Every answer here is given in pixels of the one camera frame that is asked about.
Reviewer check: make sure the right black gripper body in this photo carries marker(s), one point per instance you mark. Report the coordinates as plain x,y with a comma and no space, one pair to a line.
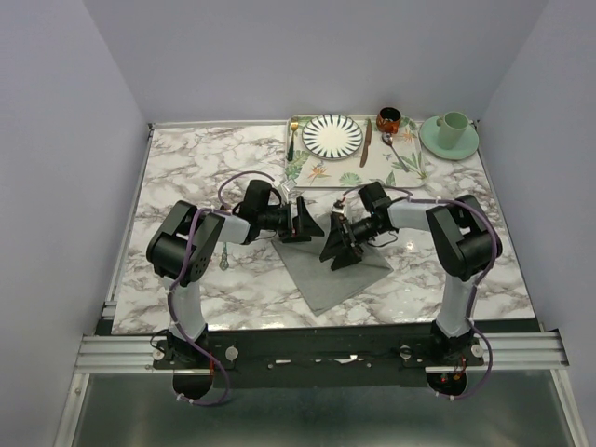
359,231

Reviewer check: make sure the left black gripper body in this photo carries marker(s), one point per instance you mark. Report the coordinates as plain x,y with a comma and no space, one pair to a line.
281,221

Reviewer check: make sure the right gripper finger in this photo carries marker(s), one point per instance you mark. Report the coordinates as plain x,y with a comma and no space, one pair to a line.
335,242
345,256

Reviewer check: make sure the grey cloth napkin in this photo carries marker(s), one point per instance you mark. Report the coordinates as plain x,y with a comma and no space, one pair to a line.
321,287

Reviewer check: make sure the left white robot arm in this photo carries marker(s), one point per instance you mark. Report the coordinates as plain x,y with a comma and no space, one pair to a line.
181,249

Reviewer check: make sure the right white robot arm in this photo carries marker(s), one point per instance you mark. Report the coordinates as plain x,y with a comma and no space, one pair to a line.
464,239

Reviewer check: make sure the iridescent gold spoon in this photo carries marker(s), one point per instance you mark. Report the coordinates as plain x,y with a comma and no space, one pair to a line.
224,262

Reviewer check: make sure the floral serving tray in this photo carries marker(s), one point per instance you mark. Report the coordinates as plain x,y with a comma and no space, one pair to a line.
309,171

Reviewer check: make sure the striped white plate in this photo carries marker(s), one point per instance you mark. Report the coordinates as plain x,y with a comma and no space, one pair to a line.
332,137

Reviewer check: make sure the silver spoon on tray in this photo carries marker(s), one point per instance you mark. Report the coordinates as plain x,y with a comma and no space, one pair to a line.
388,140

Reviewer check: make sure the copper knife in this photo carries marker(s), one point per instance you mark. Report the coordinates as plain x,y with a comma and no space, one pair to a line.
366,143

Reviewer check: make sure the orange black mug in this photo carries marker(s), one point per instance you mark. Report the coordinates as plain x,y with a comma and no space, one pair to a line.
388,120

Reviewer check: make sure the green saucer plate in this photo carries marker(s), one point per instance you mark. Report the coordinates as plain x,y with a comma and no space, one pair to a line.
466,146

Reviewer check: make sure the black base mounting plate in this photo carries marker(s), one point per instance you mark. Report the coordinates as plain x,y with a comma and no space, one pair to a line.
379,355

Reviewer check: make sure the green cup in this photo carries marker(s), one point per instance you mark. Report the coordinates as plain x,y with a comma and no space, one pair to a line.
452,126

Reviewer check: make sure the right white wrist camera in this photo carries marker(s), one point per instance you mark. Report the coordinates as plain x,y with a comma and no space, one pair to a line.
340,207

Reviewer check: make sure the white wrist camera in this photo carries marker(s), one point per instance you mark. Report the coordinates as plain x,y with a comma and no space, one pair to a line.
286,187
340,207

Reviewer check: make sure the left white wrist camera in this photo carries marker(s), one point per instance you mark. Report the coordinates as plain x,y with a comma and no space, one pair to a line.
286,187

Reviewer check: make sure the gold green-handled fork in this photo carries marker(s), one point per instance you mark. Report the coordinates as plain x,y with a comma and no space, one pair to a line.
294,125

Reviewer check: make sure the aluminium frame rail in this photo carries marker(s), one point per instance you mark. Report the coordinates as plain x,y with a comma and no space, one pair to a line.
518,351

